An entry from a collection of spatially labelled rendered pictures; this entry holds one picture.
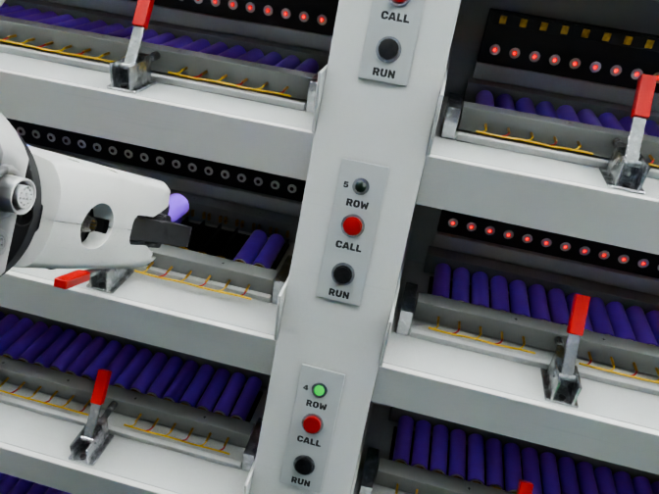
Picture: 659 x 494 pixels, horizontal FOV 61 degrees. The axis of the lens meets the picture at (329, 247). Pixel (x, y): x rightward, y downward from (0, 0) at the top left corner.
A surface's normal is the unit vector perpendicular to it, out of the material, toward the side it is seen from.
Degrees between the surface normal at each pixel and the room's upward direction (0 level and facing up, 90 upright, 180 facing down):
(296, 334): 90
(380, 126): 90
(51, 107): 110
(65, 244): 101
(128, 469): 20
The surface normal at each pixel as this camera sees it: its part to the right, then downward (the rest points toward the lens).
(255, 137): -0.22, 0.49
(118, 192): 0.98, 0.02
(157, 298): 0.12, -0.84
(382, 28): -0.16, 0.18
